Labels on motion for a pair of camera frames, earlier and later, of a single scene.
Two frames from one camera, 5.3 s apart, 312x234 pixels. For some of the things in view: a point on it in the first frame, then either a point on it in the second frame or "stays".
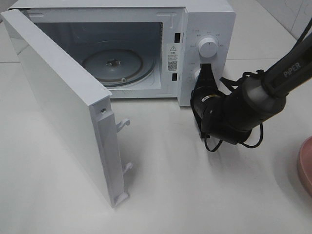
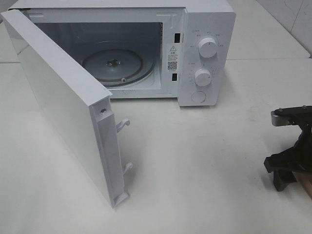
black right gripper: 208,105 to 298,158
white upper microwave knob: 208,47 stays
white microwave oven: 142,49 stays
